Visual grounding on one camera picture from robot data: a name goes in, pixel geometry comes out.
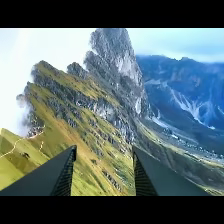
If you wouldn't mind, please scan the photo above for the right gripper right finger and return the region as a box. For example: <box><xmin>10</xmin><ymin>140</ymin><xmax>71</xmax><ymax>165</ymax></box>
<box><xmin>132</xmin><ymin>145</ymin><xmax>210</xmax><ymax>197</ymax></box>

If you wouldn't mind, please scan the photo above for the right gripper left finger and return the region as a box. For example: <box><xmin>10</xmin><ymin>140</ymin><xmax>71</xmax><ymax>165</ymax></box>
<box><xmin>0</xmin><ymin>144</ymin><xmax>78</xmax><ymax>197</ymax></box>

